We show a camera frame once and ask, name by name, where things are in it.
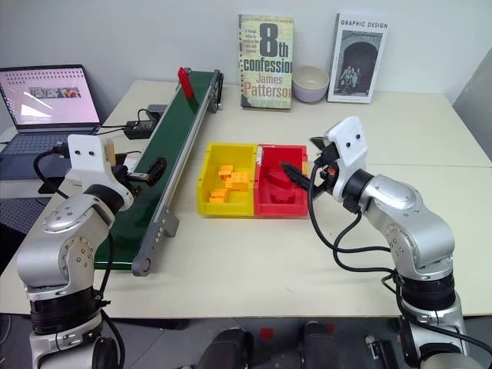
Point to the black mesh chair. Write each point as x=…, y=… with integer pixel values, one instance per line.
x=19, y=230

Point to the yellow plastic bin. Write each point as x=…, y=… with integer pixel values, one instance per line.
x=227, y=207

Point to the beige and lilac bowl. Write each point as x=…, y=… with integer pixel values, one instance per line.
x=310, y=86

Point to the grey partition panel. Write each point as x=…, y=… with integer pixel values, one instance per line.
x=476, y=115

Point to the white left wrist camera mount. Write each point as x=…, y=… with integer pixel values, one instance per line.
x=86, y=157

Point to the orange toy brick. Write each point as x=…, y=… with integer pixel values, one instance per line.
x=218, y=195
x=238, y=182
x=226, y=171

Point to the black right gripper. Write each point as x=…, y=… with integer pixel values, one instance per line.
x=326, y=165

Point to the black perforated box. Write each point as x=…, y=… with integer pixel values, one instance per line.
x=157, y=109

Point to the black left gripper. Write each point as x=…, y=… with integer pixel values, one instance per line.
x=122, y=169

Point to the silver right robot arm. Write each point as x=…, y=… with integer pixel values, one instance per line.
x=415, y=230

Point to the red plastic bin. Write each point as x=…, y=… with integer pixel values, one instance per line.
x=280, y=209

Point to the green conveyor belt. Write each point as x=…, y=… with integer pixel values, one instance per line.
x=153, y=169

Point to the dark rounded shape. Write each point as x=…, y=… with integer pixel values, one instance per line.
x=316, y=344
x=227, y=350

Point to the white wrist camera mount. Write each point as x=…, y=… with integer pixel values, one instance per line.
x=86, y=157
x=351, y=146

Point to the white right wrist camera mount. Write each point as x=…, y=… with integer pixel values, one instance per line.
x=351, y=146

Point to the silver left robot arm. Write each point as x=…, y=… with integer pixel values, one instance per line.
x=57, y=246

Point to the graphic design book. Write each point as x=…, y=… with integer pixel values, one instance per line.
x=357, y=57

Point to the open grey laptop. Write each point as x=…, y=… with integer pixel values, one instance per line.
x=46, y=104

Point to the small wooden block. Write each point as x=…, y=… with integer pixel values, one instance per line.
x=110, y=153

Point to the black power adapter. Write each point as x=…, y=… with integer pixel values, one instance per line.
x=139, y=129

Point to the red toy brick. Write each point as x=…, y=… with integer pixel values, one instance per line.
x=186, y=81
x=278, y=177

